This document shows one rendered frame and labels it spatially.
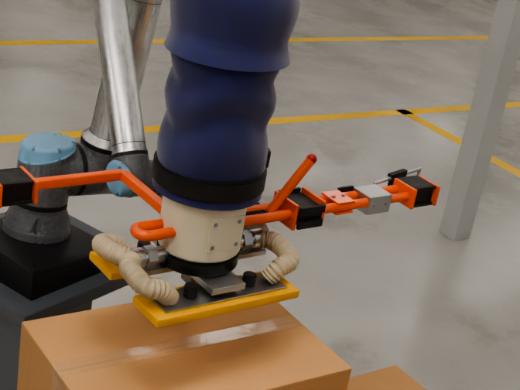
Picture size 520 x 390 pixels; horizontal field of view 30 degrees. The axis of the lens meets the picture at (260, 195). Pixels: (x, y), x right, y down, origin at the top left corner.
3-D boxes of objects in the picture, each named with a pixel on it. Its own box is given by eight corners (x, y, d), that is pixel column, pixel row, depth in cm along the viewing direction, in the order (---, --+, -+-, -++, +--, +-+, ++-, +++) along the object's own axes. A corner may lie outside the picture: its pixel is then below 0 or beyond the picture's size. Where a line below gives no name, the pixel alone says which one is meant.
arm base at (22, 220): (-13, 224, 270) (-9, 191, 267) (38, 211, 286) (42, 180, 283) (34, 249, 261) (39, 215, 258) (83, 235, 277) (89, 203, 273)
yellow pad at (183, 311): (156, 330, 181) (159, 306, 179) (131, 303, 189) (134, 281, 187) (299, 298, 201) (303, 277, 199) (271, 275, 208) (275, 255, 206)
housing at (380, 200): (367, 216, 220) (371, 198, 218) (348, 203, 225) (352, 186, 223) (389, 212, 224) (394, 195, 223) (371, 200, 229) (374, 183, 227)
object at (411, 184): (410, 210, 227) (415, 190, 225) (389, 196, 232) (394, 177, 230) (436, 205, 232) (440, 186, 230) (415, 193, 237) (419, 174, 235)
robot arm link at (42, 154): (3, 188, 271) (11, 128, 265) (59, 186, 282) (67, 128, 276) (26, 210, 260) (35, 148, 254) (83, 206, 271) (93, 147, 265)
